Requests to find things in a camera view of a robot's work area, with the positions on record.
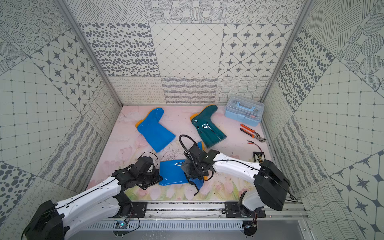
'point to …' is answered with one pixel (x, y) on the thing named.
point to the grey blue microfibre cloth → (185, 167)
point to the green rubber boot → (211, 133)
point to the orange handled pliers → (256, 135)
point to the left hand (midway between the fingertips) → (166, 180)
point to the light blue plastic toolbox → (244, 110)
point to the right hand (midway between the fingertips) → (193, 175)
